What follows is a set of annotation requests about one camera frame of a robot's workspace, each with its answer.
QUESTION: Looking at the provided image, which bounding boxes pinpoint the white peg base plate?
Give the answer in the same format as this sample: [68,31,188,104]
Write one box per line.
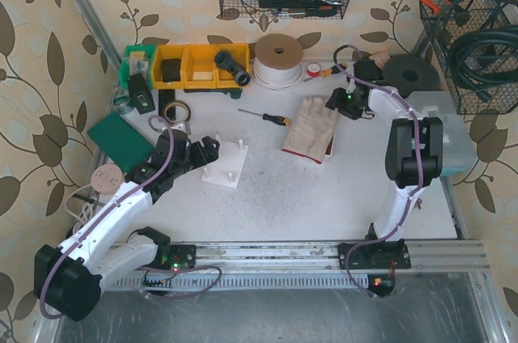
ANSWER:
[201,133,249,189]

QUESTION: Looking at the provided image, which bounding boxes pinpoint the beige work glove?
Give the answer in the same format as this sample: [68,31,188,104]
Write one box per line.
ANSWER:
[282,97,340,164]

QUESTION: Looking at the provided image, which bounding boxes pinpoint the white spring tray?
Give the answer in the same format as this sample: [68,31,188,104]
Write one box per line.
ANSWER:
[322,134,336,163]

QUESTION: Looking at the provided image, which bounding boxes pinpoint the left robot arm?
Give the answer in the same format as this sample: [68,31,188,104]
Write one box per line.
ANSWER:
[33,128,220,321]

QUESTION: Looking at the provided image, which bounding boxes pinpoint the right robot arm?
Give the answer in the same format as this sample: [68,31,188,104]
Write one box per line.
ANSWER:
[333,44,444,272]

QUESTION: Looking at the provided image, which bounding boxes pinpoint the yellow black screwdriver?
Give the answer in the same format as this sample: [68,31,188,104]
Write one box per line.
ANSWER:
[303,63,347,83]

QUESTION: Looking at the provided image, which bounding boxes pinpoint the red white tape roll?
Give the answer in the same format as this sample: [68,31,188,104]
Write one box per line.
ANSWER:
[307,62,321,78]

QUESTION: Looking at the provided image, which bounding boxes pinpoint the brown tape roll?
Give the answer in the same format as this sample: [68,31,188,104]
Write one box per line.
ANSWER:
[162,100,192,126]

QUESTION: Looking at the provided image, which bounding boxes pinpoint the black orange screwdriver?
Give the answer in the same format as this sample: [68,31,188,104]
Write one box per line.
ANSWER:
[238,108,291,127]

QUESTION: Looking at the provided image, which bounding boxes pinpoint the black battery charger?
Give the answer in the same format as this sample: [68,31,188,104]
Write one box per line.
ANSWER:
[127,74,155,115]

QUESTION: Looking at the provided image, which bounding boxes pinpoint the round beige power socket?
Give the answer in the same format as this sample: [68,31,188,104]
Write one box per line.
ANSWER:
[90,163,124,195]

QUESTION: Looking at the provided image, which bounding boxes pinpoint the black box in bin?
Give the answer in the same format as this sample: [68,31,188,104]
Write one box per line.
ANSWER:
[160,58,181,83]

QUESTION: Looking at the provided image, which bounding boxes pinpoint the yellow triple bin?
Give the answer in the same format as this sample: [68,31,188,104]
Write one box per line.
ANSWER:
[151,43,251,91]

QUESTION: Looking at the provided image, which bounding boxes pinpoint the black pipe fitting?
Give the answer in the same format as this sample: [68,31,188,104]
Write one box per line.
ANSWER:
[214,50,251,87]

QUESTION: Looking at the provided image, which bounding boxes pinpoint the green small bin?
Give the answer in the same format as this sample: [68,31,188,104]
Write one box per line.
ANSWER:
[119,45,156,89]

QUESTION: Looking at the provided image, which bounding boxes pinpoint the clear teal storage box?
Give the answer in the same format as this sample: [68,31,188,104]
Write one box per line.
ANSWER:
[406,91,477,177]

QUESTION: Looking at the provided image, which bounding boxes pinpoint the black cable spool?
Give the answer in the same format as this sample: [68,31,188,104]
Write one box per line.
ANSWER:
[382,54,441,99]

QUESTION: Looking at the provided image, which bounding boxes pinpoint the white cable spool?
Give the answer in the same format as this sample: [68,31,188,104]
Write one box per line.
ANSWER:
[253,33,304,91]

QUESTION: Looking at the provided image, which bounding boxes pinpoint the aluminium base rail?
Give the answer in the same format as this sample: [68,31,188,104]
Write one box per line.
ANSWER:
[100,239,491,291]

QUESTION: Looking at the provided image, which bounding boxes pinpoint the right wire basket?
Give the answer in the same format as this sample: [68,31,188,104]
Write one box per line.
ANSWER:
[419,0,517,115]

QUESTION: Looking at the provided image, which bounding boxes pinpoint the black coiled hose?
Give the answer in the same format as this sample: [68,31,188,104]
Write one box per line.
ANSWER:
[448,25,518,93]

